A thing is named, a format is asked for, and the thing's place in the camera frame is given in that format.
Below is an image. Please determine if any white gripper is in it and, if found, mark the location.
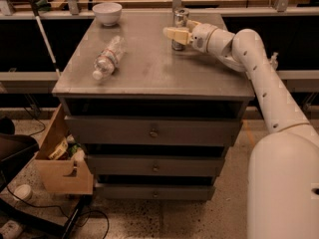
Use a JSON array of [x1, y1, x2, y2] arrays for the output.
[[162, 20, 217, 53]]

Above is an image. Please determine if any silver redbull can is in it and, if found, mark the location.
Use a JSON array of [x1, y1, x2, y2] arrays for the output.
[[171, 7, 189, 51]]

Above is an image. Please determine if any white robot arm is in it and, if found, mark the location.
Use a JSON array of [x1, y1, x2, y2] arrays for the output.
[[163, 20, 319, 239]]

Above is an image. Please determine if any white ceramic bowl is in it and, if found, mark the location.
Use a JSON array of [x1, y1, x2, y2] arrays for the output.
[[93, 2, 123, 26]]

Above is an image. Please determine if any clear plastic water bottle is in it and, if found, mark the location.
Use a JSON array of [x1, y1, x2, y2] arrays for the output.
[[93, 36, 127, 81]]

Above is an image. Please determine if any hand sanitizer pump bottle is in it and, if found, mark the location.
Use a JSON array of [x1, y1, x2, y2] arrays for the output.
[[270, 52, 278, 70]]

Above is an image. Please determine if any grey drawer cabinet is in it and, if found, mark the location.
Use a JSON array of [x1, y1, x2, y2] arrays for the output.
[[53, 12, 254, 186]]

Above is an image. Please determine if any top grey drawer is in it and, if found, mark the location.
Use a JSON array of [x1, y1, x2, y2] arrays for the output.
[[65, 116, 241, 146]]

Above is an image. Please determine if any grey drawer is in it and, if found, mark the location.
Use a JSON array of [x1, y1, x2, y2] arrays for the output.
[[95, 183, 215, 201], [65, 116, 241, 146], [87, 154, 224, 177]]

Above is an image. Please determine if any middle grey drawer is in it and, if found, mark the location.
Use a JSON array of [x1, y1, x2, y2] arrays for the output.
[[87, 154, 224, 177]]

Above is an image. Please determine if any white stick pole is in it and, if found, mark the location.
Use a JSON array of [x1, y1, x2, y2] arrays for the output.
[[28, 0, 61, 78]]

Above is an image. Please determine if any bottom grey drawer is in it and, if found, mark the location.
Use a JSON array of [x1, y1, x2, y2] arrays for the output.
[[95, 183, 215, 201]]

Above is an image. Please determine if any wooden crate box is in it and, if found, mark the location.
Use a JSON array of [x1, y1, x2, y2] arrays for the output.
[[35, 106, 94, 195]]

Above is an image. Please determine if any black chair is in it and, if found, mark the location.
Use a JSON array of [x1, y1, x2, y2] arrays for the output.
[[0, 117, 87, 239]]

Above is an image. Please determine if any white round lid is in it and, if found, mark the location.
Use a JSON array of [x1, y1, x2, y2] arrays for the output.
[[14, 184, 33, 201]]

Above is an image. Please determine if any white power strip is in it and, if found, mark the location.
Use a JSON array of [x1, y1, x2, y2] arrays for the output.
[[0, 220, 25, 239]]

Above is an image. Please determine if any black floor cable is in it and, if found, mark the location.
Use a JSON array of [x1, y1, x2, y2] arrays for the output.
[[6, 182, 111, 239]]

